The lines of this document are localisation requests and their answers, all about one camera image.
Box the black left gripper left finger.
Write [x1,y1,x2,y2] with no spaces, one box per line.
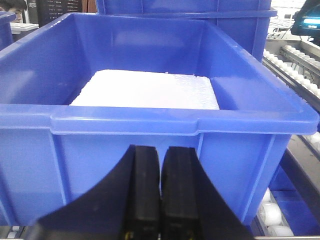
[25,145,160,240]

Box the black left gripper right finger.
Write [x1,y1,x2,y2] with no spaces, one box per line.
[161,146,254,240]

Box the white roller conveyor rack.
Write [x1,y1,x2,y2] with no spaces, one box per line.
[0,37,320,240]

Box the white foam block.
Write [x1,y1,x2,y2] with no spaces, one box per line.
[71,69,220,110]

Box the blue crate stacked behind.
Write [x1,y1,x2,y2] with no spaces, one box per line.
[96,0,277,61]

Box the person in background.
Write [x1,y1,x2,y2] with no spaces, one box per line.
[0,0,27,23]

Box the large blue plastic crate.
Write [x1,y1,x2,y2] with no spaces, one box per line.
[0,13,319,226]

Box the blue crate left edge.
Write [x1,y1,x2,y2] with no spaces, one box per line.
[0,11,16,50]

